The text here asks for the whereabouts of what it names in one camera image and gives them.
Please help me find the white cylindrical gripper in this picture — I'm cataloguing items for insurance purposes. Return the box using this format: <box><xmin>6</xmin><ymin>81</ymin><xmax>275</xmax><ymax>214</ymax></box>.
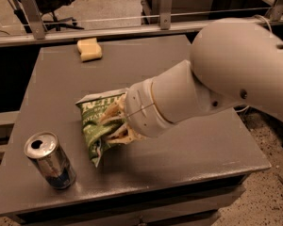
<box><xmin>99</xmin><ymin>78</ymin><xmax>174</xmax><ymax>144</ymax></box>

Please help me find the green jalapeno chip bag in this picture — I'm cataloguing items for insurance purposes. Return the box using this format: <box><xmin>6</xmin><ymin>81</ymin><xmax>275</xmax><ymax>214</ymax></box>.
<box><xmin>75</xmin><ymin>89</ymin><xmax>126</xmax><ymax>167</ymax></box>

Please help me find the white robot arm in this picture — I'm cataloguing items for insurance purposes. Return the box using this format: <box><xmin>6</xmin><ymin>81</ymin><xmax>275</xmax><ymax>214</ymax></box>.
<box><xmin>100</xmin><ymin>18</ymin><xmax>283</xmax><ymax>140</ymax></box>

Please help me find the silver blue redbull can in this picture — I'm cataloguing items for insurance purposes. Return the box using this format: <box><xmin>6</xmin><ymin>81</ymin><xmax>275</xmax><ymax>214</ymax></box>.
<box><xmin>24</xmin><ymin>132</ymin><xmax>76</xmax><ymax>190</ymax></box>

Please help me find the yellow sponge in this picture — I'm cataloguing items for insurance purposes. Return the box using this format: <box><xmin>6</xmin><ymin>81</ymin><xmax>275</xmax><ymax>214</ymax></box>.
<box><xmin>77</xmin><ymin>38</ymin><xmax>102</xmax><ymax>62</ymax></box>

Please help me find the grey metal table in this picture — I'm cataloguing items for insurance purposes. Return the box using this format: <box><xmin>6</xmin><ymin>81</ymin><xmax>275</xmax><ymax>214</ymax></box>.
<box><xmin>0</xmin><ymin>36</ymin><xmax>269</xmax><ymax>226</ymax></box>

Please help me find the black office chair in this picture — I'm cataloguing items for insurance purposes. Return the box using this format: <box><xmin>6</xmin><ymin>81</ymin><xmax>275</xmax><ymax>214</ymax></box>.
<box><xmin>14</xmin><ymin>0</ymin><xmax>85</xmax><ymax>34</ymax></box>

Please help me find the metal guard rail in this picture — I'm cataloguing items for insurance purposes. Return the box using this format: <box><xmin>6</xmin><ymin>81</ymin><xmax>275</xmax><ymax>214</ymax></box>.
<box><xmin>0</xmin><ymin>0</ymin><xmax>283</xmax><ymax>47</ymax></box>

